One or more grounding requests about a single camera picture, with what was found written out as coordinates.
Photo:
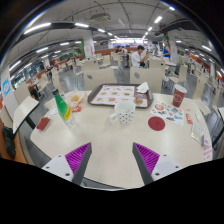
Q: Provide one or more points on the white side table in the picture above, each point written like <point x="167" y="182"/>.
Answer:
<point x="23" y="111"/>

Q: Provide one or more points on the white polka-dot mug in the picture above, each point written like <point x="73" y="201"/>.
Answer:
<point x="125" y="113"/>

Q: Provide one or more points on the white banner blue sign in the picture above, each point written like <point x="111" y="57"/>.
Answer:
<point x="6" y="87"/>

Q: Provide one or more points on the pink printed paper slip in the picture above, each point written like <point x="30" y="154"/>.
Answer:
<point x="207" y="151"/>

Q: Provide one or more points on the red paper cup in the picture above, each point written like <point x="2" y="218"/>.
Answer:
<point x="179" y="96"/>

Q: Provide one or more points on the ceiling air conditioner unit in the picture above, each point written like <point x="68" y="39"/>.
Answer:
<point x="100" y="17"/>

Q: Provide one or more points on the clear food wrapper bag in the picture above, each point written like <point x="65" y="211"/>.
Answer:
<point x="76" y="98"/>

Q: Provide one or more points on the green drink bottle black cap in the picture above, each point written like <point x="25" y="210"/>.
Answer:
<point x="63" y="108"/>

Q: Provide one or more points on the dark brown food tray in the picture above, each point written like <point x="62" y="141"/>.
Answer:
<point x="96" y="87"/>

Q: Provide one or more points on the small red packet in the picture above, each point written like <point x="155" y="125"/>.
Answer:
<point x="76" y="109"/>

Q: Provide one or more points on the colourful printed flyer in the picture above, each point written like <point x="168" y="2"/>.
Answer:
<point x="166" y="112"/>

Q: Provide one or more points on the beige chair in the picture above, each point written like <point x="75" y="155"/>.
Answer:
<point x="100" y="78"/>
<point x="148" y="76"/>

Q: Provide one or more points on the group of ceiling lights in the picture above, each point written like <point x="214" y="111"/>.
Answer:
<point x="36" y="27"/>

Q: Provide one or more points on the person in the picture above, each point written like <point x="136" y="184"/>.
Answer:
<point x="136" y="58"/>
<point x="166" y="51"/>
<point x="119" y="49"/>

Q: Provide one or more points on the group of beige chairs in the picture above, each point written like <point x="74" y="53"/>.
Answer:
<point x="181" y="73"/>

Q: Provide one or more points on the white paper card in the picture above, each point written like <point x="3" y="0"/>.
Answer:
<point x="53" y="112"/>

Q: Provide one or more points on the white sauce packet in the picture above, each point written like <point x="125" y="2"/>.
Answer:
<point x="198" y="117"/>

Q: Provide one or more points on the brown food piece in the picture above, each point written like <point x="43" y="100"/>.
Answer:
<point x="138" y="100"/>

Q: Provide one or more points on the crumpled white napkin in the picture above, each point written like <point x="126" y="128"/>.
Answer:
<point x="142" y="88"/>

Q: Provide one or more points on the shiny clear plastic packet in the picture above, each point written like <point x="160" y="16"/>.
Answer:
<point x="197" y="133"/>

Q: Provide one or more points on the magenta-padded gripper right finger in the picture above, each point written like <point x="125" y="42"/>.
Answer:
<point x="163" y="165"/>

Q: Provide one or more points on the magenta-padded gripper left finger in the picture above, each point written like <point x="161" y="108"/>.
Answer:
<point x="60" y="165"/>

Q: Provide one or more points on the dark red card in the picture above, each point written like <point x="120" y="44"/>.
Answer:
<point x="42" y="123"/>

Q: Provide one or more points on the flat round red coaster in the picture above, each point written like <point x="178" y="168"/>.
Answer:
<point x="156" y="123"/>

